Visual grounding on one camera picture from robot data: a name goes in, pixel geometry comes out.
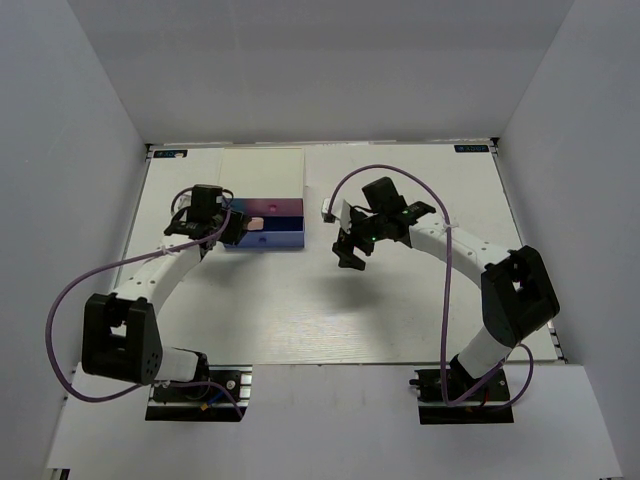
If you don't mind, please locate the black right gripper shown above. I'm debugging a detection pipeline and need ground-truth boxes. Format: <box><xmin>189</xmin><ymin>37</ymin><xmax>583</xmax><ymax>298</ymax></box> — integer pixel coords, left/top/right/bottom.
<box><xmin>334</xmin><ymin>206</ymin><xmax>388</xmax><ymax>270</ymax></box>

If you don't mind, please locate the pink drawer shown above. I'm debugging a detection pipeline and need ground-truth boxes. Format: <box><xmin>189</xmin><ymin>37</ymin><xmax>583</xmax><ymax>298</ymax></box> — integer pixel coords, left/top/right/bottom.
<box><xmin>232</xmin><ymin>198</ymin><xmax>304</xmax><ymax>217</ymax></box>

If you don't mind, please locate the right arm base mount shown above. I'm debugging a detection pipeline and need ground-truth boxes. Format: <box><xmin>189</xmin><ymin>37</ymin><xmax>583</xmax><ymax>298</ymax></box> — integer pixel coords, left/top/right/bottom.
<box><xmin>408</xmin><ymin>367</ymin><xmax>516</xmax><ymax>426</ymax></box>

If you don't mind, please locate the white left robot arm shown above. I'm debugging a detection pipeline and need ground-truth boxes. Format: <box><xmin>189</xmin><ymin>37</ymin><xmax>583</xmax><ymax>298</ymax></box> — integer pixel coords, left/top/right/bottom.
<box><xmin>81</xmin><ymin>185</ymin><xmax>252</xmax><ymax>399</ymax></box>

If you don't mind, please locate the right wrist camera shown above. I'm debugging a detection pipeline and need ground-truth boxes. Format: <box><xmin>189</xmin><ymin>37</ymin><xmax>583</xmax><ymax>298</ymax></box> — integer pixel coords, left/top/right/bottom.
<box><xmin>321</xmin><ymin>197</ymin><xmax>352</xmax><ymax>230</ymax></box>

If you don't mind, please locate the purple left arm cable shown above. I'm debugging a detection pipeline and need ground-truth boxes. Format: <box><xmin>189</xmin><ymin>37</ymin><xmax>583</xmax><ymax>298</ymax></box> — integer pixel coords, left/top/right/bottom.
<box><xmin>45</xmin><ymin>187</ymin><xmax>251</xmax><ymax>422</ymax></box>

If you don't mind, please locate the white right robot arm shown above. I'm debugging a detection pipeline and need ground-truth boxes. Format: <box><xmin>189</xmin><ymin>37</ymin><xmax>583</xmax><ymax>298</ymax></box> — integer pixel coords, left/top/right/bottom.
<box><xmin>321</xmin><ymin>177</ymin><xmax>560</xmax><ymax>406</ymax></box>

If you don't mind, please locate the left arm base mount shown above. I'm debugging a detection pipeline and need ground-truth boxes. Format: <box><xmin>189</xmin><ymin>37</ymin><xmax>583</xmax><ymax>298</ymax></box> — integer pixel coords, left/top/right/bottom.
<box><xmin>145</xmin><ymin>366</ymin><xmax>253</xmax><ymax>423</ymax></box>

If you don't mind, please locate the white drawer cabinet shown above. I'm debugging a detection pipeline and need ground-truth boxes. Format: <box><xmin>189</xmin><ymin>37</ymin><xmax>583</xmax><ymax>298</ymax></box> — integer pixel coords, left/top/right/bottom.
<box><xmin>218</xmin><ymin>147</ymin><xmax>305</xmax><ymax>199</ymax></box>

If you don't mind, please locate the dark blue drawer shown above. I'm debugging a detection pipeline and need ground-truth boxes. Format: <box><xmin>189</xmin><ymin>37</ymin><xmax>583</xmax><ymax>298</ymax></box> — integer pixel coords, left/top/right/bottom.
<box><xmin>226</xmin><ymin>216</ymin><xmax>305</xmax><ymax>250</ymax></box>

